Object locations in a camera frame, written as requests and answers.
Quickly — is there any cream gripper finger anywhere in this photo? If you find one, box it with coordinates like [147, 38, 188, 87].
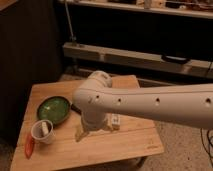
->
[75, 129, 89, 142]

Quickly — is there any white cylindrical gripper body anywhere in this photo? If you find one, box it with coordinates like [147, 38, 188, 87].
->
[81, 113, 108, 132]

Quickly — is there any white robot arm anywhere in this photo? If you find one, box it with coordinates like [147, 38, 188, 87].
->
[73, 71, 213, 142]

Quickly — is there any black rectangular block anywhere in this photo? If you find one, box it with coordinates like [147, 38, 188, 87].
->
[71, 104, 81, 114]

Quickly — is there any green bowl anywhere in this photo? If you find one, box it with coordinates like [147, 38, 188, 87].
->
[37, 96, 71, 125]

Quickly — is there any white block in cup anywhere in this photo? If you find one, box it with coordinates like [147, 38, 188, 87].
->
[41, 122, 49, 136]

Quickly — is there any white cup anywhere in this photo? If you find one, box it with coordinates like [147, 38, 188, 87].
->
[31, 120, 54, 144]

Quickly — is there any orange carrot toy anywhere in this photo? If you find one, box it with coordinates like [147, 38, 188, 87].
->
[25, 134, 35, 159]

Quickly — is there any wooden table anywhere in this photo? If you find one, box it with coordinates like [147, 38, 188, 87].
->
[10, 80, 164, 171]

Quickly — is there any metal stand pole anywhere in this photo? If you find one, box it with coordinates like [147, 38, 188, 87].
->
[64, 0, 76, 44]

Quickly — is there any black flat object on shelf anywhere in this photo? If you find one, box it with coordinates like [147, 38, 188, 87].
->
[161, 55, 190, 64]

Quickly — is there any upper wooden shelf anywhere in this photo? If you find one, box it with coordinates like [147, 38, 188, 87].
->
[58, 0, 213, 19]

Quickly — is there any black cable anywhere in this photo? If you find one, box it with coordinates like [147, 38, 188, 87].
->
[199, 128, 213, 159]

